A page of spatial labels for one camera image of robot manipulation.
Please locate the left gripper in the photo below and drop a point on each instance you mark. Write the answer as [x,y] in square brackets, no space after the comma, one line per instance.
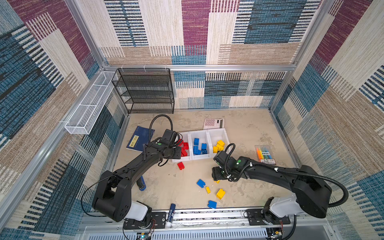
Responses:
[178,152]

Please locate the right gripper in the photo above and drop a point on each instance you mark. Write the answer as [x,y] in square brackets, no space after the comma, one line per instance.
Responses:
[215,174]

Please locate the red lego eight-stud brick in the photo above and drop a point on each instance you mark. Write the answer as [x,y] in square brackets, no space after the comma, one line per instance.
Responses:
[184,153]

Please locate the red lego square brick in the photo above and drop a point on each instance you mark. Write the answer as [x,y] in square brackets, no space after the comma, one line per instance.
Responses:
[180,166]

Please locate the yellow lego front brick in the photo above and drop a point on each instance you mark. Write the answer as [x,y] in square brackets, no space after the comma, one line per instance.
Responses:
[220,194]

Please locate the blue lego eight-stud brick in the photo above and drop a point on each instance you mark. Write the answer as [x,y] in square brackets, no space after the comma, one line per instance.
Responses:
[196,150]

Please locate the small blue lego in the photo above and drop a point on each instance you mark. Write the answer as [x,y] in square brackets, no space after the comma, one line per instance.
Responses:
[196,141]

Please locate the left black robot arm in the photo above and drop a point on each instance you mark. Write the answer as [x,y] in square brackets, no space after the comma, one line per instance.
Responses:
[113,196]

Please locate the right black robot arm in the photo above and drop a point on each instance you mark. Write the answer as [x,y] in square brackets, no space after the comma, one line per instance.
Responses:
[311,193]

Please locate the left white plastic bin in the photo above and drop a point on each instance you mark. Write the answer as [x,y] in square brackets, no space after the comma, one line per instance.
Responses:
[186,138]

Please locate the white plastic bin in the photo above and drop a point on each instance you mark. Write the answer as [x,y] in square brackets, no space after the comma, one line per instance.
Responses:
[186,138]
[214,136]
[202,135]

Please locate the middle white plastic bin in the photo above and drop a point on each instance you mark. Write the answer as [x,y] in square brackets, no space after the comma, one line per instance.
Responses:
[202,135]

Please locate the blue book yellow label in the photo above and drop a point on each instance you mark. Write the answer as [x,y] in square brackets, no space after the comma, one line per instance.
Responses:
[140,138]

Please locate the right white plastic bin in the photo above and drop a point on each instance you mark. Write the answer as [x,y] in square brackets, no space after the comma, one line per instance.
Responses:
[214,136]

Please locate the pink calculator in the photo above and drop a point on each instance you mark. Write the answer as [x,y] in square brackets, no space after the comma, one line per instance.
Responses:
[214,124]

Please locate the highlighter marker pack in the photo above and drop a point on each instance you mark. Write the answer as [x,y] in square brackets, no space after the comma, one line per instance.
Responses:
[264,155]

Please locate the blue glue stick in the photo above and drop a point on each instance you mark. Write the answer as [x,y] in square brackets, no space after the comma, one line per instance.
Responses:
[171,215]

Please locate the black mesh shelf rack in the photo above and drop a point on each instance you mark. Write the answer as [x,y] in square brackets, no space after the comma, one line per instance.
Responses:
[145,91]

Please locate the white wire mesh basket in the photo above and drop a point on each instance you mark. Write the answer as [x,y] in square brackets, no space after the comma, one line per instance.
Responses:
[87,112]

